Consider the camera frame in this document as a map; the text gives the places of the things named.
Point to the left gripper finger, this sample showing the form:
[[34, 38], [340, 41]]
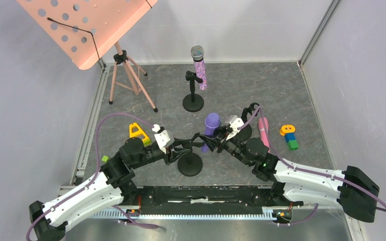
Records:
[[179, 153], [187, 143]]

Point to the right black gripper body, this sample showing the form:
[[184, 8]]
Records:
[[225, 145]]

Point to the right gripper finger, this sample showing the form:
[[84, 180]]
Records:
[[210, 143], [220, 133]]

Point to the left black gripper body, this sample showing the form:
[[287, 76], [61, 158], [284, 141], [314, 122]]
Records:
[[169, 155]]

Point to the purple toy microphone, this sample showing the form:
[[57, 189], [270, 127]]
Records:
[[212, 122]]

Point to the pink toy microphone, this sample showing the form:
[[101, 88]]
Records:
[[263, 127]]

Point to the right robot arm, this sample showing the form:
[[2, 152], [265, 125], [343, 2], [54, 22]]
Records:
[[350, 190]]

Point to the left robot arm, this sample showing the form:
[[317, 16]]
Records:
[[111, 184]]

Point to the glitter microphone silver head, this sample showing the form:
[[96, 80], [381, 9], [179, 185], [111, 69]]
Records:
[[197, 53]]

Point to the pink music stand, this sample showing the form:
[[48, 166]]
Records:
[[87, 30]]

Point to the yellow triangle toy block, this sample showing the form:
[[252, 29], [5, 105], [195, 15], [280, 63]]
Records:
[[135, 131]]

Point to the stacked orange blue green blocks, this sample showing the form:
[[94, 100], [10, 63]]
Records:
[[288, 132]]

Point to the small green cube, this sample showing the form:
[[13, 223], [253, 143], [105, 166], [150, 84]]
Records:
[[105, 158]]

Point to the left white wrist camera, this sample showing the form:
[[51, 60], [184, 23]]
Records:
[[163, 138]]

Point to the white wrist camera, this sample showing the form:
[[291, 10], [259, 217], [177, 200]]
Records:
[[234, 123], [163, 138]]

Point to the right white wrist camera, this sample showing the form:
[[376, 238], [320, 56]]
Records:
[[234, 123]]

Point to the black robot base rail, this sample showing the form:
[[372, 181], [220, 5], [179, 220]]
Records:
[[206, 200]]

